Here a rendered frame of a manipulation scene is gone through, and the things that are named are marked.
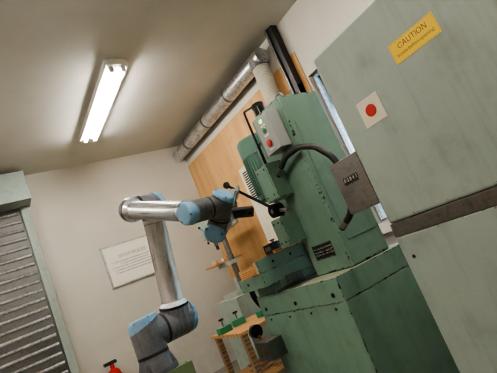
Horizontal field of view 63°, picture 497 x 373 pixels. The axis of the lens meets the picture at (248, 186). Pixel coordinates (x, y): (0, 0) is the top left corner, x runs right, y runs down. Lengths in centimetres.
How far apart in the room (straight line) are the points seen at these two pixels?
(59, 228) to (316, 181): 357
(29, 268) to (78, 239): 54
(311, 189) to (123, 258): 342
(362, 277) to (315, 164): 45
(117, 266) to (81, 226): 58
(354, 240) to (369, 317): 28
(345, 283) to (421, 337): 38
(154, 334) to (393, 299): 109
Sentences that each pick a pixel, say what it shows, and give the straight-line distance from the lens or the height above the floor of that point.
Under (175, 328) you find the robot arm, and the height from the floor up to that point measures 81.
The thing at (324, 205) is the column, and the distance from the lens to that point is 157.
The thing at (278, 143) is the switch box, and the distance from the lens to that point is 160.
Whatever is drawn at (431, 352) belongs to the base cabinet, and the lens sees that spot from 177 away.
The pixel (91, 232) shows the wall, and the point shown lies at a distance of 479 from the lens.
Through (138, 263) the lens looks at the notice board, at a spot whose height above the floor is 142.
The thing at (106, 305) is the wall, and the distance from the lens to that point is 467.
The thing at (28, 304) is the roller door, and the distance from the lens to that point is 455.
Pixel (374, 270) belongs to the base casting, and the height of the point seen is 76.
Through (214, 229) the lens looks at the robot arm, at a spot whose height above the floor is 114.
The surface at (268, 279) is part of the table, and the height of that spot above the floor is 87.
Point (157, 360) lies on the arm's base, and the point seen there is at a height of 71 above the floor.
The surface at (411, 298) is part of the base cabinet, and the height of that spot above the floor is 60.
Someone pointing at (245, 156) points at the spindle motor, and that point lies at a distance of 193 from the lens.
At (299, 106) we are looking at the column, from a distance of 170.
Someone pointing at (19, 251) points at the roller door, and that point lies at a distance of 465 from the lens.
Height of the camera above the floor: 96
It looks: 10 degrees up
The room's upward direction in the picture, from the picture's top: 23 degrees counter-clockwise
